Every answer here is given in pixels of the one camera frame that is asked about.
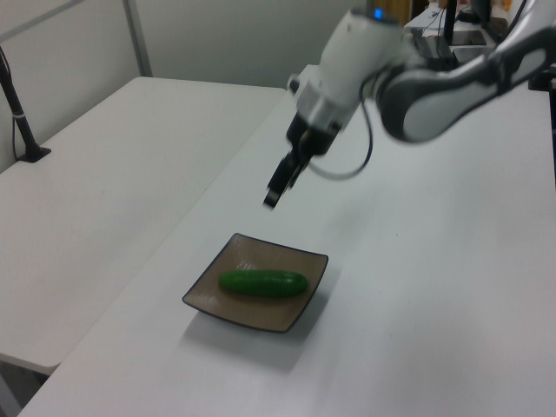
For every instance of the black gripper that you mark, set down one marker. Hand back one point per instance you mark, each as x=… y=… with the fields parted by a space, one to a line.
x=315 y=137

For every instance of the black camera stand pole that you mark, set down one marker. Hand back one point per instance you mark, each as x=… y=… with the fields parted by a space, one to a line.
x=19 y=117

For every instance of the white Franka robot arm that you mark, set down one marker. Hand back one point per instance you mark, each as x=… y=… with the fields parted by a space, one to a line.
x=434 y=100

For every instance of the green cucumber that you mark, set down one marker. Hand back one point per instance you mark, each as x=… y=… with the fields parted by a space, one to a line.
x=262 y=283

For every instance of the grey partition frame post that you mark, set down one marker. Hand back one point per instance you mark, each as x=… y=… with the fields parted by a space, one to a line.
x=138 y=39

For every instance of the square brown ceramic plate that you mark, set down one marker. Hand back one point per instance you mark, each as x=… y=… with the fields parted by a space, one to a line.
x=260 y=310

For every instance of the black monitor stand pole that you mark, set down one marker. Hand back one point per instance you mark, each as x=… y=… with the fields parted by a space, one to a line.
x=450 y=21

